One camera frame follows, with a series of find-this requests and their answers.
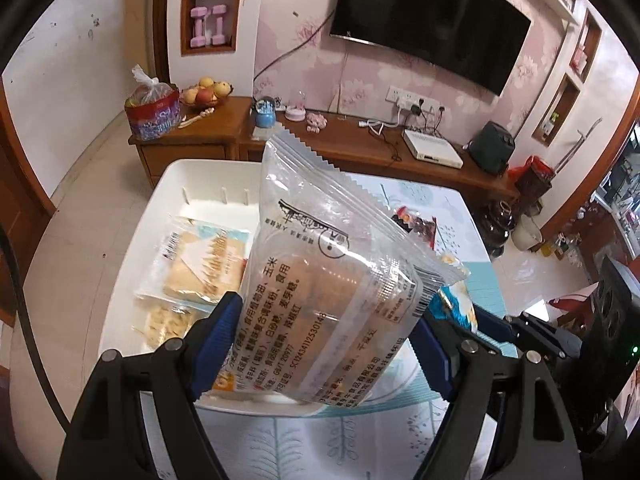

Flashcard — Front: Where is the clear packet of small biscuits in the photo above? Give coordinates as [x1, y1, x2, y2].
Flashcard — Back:
[134, 305, 201, 350]

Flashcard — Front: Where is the blue foil snack packet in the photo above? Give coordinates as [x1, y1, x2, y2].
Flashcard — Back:
[429, 280, 478, 333]

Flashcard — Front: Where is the pink dumbbell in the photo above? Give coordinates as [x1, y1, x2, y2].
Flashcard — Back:
[209, 5, 230, 45]
[190, 6, 212, 47]

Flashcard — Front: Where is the red patterned bag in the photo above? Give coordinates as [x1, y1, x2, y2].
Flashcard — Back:
[507, 155, 556, 211]

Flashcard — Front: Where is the white charger cable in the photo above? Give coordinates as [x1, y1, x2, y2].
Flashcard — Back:
[357, 110, 401, 137]

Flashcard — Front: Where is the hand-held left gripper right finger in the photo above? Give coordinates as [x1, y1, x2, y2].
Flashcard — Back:
[410, 317, 583, 480]

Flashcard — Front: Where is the white set-top box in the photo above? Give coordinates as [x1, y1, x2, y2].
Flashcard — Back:
[403, 129, 464, 170]

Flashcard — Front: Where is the clear packet of square crackers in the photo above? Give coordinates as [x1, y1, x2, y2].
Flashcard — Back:
[135, 215, 251, 306]

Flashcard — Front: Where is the pink glass dome ornament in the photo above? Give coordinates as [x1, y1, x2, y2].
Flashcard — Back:
[284, 91, 308, 122]

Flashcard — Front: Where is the clear bag with red pack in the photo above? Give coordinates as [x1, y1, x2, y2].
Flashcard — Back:
[125, 64, 182, 142]

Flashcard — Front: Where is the wall socket panel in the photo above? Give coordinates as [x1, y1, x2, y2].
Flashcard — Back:
[386, 85, 446, 116]

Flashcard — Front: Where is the black television cable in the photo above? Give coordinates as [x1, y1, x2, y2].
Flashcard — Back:
[252, 7, 337, 96]

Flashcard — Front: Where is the wooden television cabinet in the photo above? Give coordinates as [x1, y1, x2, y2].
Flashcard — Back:
[129, 95, 521, 201]

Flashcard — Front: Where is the fruit bowl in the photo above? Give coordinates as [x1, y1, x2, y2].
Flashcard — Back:
[180, 76, 234, 108]

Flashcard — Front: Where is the wall television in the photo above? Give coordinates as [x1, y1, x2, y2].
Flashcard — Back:
[330, 0, 532, 97]

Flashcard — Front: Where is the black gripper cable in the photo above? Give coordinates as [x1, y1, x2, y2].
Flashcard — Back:
[0, 220, 71, 428]

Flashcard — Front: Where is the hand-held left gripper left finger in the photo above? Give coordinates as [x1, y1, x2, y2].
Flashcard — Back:
[55, 292, 243, 480]

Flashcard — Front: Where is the white bucket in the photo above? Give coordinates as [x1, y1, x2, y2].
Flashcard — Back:
[510, 215, 545, 252]

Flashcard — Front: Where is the white long spoon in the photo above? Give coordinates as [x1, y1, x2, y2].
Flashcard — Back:
[177, 107, 217, 131]

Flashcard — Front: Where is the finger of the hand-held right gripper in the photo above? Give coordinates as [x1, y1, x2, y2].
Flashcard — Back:
[471, 305, 522, 350]

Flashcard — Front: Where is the blue snow globe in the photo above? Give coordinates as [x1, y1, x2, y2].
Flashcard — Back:
[253, 96, 277, 129]

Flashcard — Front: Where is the wooden door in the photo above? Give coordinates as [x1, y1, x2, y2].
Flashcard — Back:
[0, 80, 56, 321]

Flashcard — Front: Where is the white plastic storage box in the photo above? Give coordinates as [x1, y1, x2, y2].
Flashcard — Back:
[97, 159, 351, 418]

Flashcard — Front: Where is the clear packet of brown biscuits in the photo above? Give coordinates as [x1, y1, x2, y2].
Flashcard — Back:
[212, 134, 472, 406]

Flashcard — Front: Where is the clear red nut packet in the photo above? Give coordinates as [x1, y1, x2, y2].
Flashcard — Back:
[392, 205, 441, 251]

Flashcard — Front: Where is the dark brown ceramic jar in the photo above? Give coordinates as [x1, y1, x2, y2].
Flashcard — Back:
[481, 200, 517, 260]

